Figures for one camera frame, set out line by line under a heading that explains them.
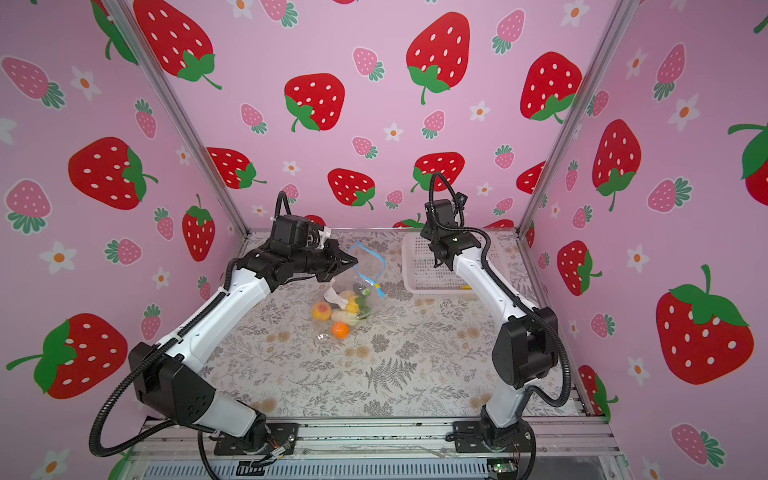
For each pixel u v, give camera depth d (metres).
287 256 0.59
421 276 1.06
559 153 0.96
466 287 0.57
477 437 0.73
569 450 0.73
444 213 0.64
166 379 0.41
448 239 0.62
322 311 0.90
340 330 0.88
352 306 0.84
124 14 0.68
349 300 0.84
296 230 0.60
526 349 0.46
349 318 0.85
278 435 0.75
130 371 0.43
